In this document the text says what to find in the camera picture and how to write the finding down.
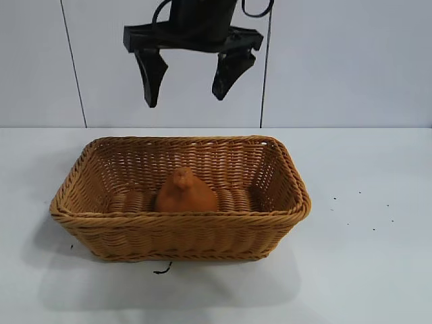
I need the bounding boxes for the brown woven wicker basket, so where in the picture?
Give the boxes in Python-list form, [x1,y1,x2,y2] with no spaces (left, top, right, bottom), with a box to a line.
[49,134,312,263]

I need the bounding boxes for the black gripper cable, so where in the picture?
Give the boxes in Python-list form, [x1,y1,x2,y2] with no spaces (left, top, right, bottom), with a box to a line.
[240,0,275,18]
[152,0,176,30]

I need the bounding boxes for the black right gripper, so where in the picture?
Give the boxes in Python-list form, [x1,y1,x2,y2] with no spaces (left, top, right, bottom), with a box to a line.
[123,0,265,109]

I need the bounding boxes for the bumpy orange fruit with knob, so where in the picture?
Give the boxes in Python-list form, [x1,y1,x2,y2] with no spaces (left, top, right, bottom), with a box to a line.
[154,166,219,213]

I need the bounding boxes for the small black curved scrap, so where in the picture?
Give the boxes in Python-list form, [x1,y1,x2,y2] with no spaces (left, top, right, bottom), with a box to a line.
[153,261,173,275]

